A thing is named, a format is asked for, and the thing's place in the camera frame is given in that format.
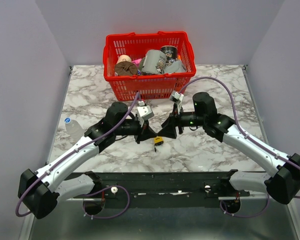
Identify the yellow black padlock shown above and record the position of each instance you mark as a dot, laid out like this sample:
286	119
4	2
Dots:
157	141

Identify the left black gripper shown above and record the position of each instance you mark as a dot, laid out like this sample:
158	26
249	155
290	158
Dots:
144	133

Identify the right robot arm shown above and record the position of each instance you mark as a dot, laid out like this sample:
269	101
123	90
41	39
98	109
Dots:
281	176

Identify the dark printed cup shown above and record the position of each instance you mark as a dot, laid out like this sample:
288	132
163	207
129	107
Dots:
171	53

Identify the pink item in basket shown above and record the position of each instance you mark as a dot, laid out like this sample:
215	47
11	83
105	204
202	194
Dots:
137	61

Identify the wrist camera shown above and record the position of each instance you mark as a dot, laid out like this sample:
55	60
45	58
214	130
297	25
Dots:
177	98
144	112

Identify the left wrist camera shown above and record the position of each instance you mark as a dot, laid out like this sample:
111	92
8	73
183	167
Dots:
144	112

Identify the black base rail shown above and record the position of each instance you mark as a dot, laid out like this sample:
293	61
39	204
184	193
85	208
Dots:
149	190

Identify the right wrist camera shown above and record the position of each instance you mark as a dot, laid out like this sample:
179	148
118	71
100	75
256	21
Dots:
177	98

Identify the beige round ball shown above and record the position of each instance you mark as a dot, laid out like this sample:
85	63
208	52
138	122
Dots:
124	58

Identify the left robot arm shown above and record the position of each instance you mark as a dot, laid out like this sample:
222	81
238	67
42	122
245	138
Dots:
41	190

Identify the red plastic shopping basket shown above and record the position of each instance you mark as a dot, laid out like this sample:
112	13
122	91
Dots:
136	46

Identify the clear plastic water bottle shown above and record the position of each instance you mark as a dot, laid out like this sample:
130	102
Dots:
73	128

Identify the grey printed cloth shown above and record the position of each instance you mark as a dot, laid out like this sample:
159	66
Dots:
155	63

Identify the brown cloth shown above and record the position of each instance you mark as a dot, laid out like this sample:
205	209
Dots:
126	68

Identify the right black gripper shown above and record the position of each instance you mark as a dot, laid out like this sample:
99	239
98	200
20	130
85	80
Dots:
169	129

